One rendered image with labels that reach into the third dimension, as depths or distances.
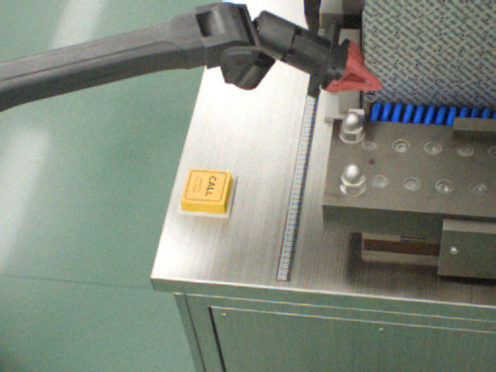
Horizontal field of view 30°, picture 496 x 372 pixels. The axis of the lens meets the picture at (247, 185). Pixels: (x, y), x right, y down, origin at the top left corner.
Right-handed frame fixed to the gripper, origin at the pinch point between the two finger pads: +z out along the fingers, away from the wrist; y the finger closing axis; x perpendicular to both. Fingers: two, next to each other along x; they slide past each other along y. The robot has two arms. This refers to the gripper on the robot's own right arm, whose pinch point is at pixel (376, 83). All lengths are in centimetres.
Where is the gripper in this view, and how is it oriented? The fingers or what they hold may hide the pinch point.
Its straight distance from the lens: 138.2
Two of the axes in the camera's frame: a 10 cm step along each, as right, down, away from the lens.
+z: 9.0, 3.7, 2.4
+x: 4.1, -5.0, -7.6
